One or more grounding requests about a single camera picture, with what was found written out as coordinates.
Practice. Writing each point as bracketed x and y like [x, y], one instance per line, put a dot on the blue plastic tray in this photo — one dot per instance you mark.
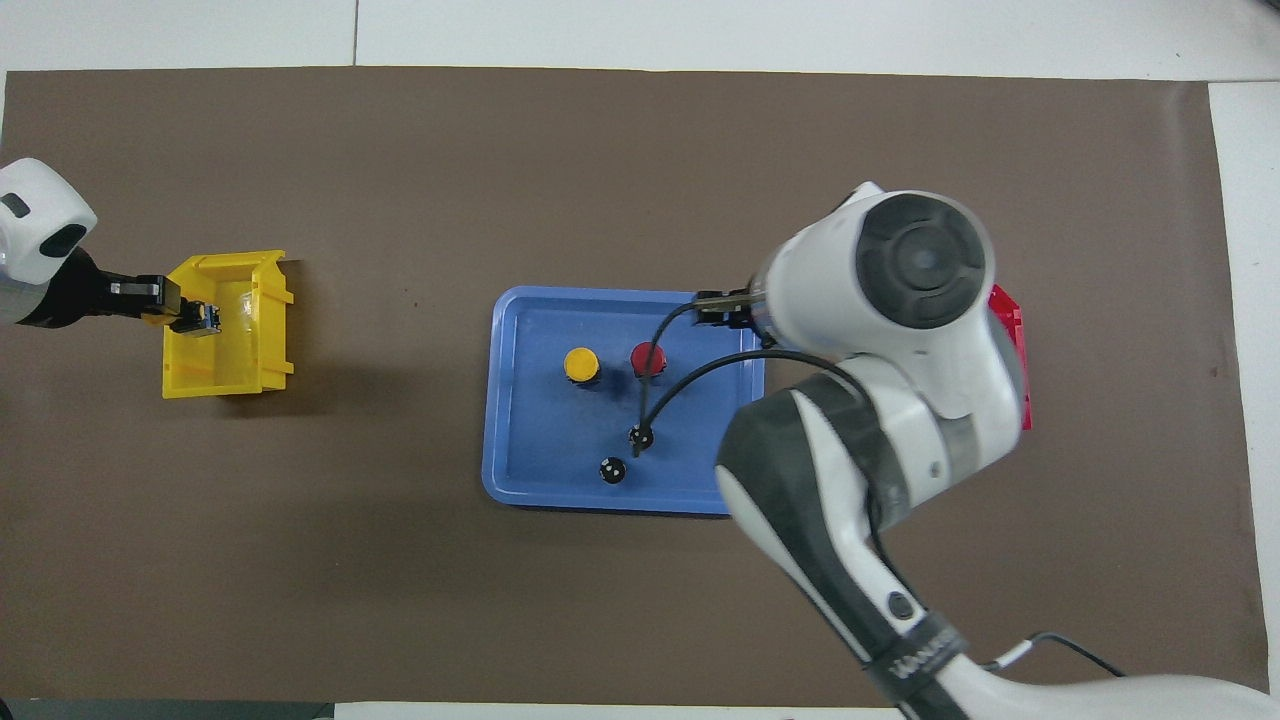
[560, 440]

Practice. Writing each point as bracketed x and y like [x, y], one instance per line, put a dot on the yellow push button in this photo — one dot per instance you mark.
[209, 318]
[581, 363]

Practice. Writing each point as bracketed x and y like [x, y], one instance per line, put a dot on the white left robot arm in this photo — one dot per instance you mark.
[40, 220]

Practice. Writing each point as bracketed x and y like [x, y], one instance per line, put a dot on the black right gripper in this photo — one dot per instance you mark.
[745, 312]

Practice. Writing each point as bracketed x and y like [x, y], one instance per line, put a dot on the red plastic bin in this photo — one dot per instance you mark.
[1012, 320]

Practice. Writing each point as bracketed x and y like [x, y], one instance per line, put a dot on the black button with white dots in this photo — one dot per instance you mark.
[612, 470]
[641, 437]

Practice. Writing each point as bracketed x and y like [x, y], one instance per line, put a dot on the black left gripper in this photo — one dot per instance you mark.
[90, 295]

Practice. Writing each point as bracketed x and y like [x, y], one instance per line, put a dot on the brown table mat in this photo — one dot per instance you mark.
[400, 600]

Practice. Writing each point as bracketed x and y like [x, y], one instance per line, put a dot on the yellow plastic bin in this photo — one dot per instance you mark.
[230, 350]

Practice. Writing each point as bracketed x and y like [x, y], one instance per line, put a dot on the red push button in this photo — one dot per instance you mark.
[650, 357]

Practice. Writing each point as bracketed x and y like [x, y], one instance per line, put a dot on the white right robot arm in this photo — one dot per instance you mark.
[900, 330]

